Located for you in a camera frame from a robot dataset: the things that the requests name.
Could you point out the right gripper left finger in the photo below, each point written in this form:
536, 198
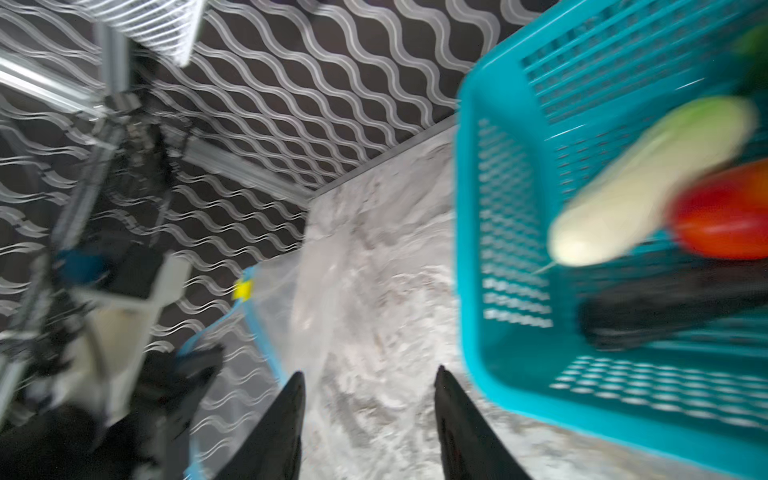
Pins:
273, 450

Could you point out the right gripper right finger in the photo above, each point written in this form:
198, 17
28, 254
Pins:
469, 447

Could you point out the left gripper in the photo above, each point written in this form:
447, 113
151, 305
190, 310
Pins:
151, 442

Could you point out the clear zip top bag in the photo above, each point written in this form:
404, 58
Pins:
367, 319

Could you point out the red orange tomato toy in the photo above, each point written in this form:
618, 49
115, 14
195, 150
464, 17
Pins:
724, 215

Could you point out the green leafy vegetable toy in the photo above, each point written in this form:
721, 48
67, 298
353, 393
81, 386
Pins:
752, 48

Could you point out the clear wall basket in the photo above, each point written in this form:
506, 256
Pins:
169, 28

